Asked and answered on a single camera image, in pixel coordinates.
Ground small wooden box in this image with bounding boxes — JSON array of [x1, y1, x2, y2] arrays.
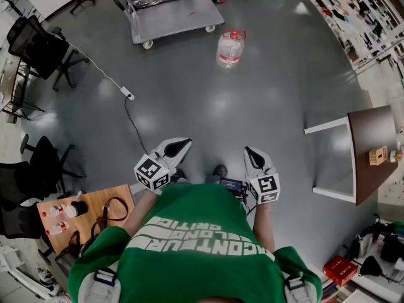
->
[[368, 146, 388, 166]]

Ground grey shoulder strap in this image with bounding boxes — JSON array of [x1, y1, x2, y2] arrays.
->
[[282, 271, 318, 303], [78, 267, 122, 303]]

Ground person's green printed shirt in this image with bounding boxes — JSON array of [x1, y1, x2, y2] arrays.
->
[[68, 183, 323, 303]]

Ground white power strip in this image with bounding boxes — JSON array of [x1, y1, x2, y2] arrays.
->
[[119, 86, 136, 101]]

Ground black bag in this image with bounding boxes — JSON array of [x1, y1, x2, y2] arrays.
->
[[380, 234, 404, 263]]

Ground dark brown table white legs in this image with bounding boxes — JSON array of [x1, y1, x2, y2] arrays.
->
[[304, 105, 399, 206]]

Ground small black monitor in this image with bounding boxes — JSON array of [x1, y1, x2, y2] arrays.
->
[[219, 177, 244, 198]]

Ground white shelf of assorted goods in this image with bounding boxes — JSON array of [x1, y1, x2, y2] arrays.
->
[[293, 0, 404, 72]]

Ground white power cable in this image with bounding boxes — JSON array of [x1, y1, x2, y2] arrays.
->
[[68, 41, 124, 91]]

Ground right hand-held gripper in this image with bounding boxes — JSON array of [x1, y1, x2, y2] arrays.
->
[[243, 146, 281, 205]]

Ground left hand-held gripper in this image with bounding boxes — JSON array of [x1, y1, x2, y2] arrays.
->
[[134, 137, 193, 196]]

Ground black power cable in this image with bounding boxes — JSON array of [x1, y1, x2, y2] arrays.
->
[[124, 96, 149, 156]]

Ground clear water jug red cap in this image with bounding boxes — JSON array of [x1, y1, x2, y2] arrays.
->
[[216, 28, 247, 69]]

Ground black pouch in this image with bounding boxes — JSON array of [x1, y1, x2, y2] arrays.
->
[[359, 255, 384, 277]]

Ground small wooden table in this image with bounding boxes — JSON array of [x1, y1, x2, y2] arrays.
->
[[36, 184, 136, 255]]

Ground person's left forearm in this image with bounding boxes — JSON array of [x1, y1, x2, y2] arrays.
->
[[122, 189, 162, 238]]

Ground black office chair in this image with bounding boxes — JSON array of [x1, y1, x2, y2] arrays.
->
[[6, 15, 90, 92], [0, 200, 53, 258], [0, 133, 86, 206]]

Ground grey platform trolley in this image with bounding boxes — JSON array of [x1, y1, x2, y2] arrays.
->
[[110, 0, 226, 50]]

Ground person's right forearm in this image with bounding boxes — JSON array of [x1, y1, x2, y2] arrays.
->
[[251, 202, 276, 255]]

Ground red label plastic bottle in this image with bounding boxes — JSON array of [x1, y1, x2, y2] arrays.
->
[[45, 221, 69, 236], [42, 204, 69, 218]]

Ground black cup white lid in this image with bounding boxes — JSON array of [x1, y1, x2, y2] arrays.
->
[[64, 200, 88, 218]]

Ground red cardboard box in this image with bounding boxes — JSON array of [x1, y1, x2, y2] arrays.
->
[[323, 256, 359, 287]]

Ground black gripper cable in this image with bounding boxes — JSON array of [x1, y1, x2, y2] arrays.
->
[[241, 194, 258, 217]]

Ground brown strap bag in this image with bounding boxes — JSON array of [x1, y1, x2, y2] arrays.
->
[[55, 196, 128, 261]]

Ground wooden desk black legs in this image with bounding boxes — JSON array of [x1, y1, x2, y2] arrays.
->
[[0, 54, 45, 122]]

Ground grey right shoulder strap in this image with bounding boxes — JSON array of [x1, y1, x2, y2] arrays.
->
[[282, 271, 318, 303]]

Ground grey left shoulder strap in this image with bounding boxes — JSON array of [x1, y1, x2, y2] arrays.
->
[[78, 267, 122, 303]]

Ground person's right shoe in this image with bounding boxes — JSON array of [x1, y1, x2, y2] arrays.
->
[[211, 164, 229, 179]]

